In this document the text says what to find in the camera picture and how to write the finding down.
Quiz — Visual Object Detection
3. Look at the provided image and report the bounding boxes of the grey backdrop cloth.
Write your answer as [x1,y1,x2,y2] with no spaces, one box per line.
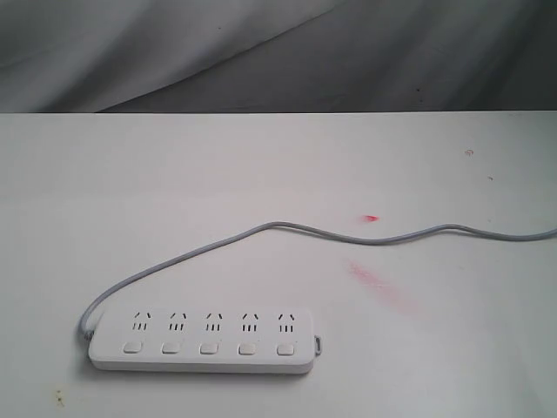
[1,1,556,113]

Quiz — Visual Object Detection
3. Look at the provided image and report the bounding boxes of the white five-outlet power strip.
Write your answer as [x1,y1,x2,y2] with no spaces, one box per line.
[88,306,322,374]

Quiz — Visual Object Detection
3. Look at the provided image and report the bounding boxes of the grey power cable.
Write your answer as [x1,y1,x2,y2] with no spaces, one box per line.
[77,221,557,341]

